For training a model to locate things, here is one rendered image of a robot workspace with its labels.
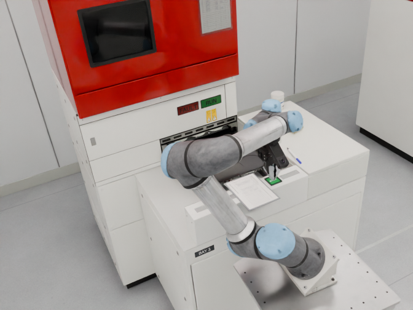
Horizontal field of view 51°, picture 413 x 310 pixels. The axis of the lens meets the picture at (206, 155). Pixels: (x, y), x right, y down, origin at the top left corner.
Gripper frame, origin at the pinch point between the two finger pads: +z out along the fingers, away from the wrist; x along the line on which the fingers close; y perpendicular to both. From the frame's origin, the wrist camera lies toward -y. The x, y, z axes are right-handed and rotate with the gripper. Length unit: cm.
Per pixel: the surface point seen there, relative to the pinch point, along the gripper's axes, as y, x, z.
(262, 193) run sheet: -4.5, 8.6, 1.3
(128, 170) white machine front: 59, 49, 12
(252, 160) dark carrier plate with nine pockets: 26.2, -5.0, 7.7
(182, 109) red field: 58, 15, -13
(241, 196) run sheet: -1.5, 17.2, 1.3
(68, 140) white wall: 207, 63, 65
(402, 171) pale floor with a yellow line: 63, -163, 98
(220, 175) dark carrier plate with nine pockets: 23.8, 13.6, 7.7
